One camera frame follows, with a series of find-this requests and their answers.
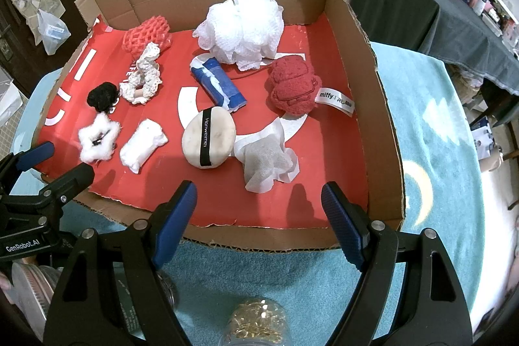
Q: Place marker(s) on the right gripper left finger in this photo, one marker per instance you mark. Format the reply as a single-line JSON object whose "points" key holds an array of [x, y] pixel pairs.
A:
{"points": [[86, 308]]}

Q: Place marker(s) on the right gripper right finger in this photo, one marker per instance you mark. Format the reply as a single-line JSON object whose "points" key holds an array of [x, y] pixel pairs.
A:
{"points": [[431, 309]]}

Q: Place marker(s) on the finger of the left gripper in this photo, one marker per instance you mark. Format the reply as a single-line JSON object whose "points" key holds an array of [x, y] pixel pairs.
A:
{"points": [[61, 183], [13, 165]]}

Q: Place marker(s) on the white fluffy star clip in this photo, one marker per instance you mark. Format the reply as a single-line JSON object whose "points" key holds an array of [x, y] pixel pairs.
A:
{"points": [[98, 140]]}

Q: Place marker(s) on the beige powder puff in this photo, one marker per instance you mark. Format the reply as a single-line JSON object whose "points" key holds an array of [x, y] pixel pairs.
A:
{"points": [[209, 138]]}

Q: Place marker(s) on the red foam net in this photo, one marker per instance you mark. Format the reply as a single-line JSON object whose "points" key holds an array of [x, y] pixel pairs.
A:
{"points": [[153, 30]]}

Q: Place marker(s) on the white mesh bath pouf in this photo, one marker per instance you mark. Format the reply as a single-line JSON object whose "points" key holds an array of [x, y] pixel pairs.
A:
{"points": [[242, 32]]}

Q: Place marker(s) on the jar with grey lid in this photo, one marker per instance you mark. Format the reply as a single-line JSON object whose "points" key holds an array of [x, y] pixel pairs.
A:
{"points": [[34, 289]]}

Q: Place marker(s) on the black fuzzy pom-pom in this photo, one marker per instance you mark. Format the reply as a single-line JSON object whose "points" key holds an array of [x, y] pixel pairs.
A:
{"points": [[104, 97]]}

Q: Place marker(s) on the white fluffy pad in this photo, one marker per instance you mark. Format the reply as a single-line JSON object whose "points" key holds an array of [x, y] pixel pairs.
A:
{"points": [[147, 137]]}

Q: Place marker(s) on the plastic bag on door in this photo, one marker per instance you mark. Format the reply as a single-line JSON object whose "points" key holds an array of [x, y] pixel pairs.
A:
{"points": [[54, 32]]}

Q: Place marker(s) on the jar of gold beads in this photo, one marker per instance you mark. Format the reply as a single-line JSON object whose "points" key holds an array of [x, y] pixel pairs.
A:
{"points": [[258, 321]]}

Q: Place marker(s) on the cream lace scrunchie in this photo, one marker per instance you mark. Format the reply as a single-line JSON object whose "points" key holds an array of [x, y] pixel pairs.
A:
{"points": [[143, 81]]}

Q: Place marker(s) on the blue white tube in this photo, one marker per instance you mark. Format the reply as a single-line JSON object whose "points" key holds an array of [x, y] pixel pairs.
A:
{"points": [[206, 70]]}

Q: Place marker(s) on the red knitted sponge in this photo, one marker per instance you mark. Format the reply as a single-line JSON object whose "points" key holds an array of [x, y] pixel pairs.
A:
{"points": [[293, 85]]}

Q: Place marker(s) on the dark cloth side table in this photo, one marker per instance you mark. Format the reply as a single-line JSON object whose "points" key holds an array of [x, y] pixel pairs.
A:
{"points": [[447, 30]]}

